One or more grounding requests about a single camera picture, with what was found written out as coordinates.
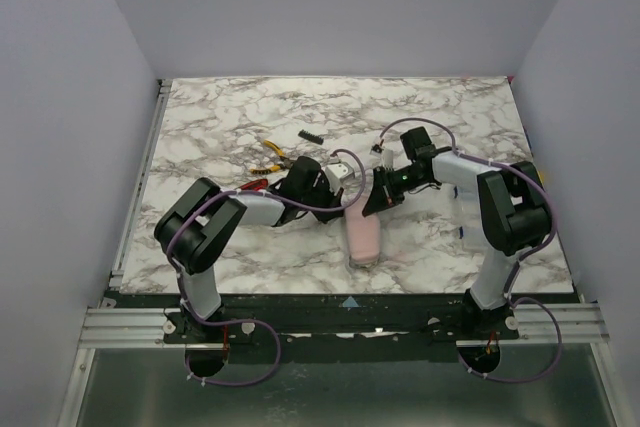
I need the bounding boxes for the yellow handled pliers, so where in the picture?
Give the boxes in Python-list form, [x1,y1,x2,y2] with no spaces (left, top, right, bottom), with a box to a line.
[248,139,296,174]

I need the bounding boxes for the red black utility knife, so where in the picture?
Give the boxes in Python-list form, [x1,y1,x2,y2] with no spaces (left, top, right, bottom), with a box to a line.
[239,178,269,191]

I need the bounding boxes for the purple cable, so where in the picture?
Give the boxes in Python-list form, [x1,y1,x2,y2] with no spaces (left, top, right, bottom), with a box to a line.
[372,117,565,384]
[167,148,366,388]

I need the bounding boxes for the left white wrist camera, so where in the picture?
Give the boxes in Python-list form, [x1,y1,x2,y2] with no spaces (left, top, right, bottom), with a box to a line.
[323,161,355,194]

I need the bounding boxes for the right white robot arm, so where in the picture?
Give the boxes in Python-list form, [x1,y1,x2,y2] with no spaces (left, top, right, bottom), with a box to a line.
[362,127,556,334]

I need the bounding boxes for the pink umbrella case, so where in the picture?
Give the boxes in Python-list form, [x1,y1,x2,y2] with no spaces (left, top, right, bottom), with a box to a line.
[344,194,381,268]

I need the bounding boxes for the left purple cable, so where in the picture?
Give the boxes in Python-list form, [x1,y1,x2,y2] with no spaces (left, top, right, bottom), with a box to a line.
[167,148,366,388]

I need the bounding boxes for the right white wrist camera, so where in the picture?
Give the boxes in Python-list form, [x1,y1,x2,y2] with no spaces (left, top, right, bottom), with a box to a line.
[380,148,395,170]

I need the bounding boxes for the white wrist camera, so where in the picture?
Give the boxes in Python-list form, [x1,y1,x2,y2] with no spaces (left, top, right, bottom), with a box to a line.
[323,161,355,194]
[380,148,395,170]

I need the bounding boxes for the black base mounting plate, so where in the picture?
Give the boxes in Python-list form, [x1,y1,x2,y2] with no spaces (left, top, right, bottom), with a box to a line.
[96,294,604,364]

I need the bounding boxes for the clear plastic screw box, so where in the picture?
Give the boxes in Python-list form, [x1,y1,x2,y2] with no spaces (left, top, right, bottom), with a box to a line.
[453,186,487,253]

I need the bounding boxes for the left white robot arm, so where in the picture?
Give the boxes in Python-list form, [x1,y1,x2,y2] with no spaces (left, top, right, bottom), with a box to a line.
[154,156,353,333]

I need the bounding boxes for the black bit holder strip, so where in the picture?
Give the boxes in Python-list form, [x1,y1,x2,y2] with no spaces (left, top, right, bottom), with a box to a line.
[298,130,324,145]

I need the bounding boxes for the aluminium frame rail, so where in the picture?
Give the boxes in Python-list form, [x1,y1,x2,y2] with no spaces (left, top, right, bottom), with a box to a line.
[79,308,166,349]

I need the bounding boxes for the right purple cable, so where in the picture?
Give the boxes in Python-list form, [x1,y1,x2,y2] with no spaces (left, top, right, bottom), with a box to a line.
[372,117,565,384]

